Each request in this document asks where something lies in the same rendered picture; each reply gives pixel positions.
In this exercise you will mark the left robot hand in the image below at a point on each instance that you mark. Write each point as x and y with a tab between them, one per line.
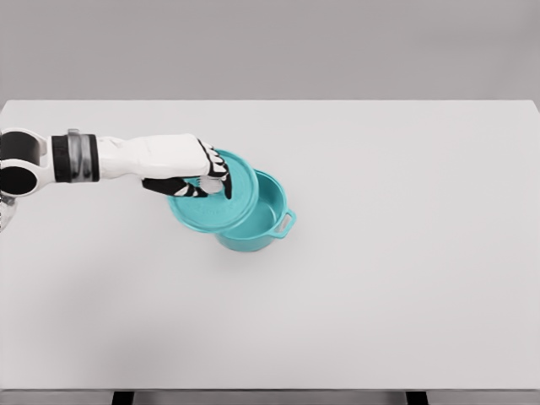
177	158

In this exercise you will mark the teal pot lid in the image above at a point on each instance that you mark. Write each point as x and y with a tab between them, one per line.
223	206

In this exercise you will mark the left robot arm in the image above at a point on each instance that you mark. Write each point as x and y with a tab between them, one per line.
76	158

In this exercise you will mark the teal pot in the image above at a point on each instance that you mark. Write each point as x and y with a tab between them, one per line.
263	215

